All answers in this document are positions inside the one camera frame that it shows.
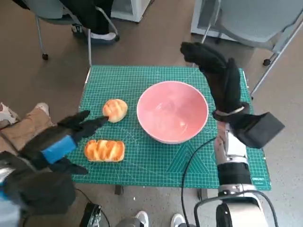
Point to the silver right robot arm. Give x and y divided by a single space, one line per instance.
233 146

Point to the oblong striped toy bread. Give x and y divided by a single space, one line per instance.
104 150

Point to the green cutting mat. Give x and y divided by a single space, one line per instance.
146 160

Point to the pink bowl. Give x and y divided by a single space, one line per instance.
170 111

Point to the round toy bread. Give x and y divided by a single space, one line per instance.
117 110

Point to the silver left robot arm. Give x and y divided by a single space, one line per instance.
7 175

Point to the empty grey mesh chair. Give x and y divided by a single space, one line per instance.
255 21

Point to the person in black trousers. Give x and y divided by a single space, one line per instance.
92 16

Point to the white grey shoe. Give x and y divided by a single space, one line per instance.
142 218
177 221

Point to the black table bracket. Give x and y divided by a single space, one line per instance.
202 194
118 189

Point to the white cabinet with vent grille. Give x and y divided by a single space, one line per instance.
198 21

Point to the grey chair with person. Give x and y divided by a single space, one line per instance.
52 17

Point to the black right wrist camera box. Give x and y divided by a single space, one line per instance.
258 130

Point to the person in tan trousers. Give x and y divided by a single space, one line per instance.
28 125

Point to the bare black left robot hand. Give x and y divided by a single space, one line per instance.
59 146

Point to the black device on floor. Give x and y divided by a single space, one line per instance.
90 215

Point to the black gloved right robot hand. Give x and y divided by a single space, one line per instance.
225 89

